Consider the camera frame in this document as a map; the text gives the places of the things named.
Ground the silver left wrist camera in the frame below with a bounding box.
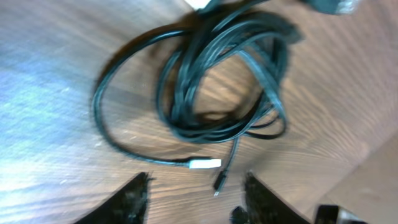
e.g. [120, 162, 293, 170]
[314, 205, 368, 224]

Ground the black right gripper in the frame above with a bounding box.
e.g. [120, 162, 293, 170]
[301, 0, 361, 15]

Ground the black USB-C cable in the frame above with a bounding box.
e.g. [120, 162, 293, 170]
[155, 0, 304, 197]

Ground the black USB-A cable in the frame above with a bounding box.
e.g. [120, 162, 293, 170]
[91, 27, 222, 170]

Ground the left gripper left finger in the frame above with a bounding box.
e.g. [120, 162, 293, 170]
[75, 172, 153, 224]

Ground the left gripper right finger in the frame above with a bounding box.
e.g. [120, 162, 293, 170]
[229, 172, 310, 224]

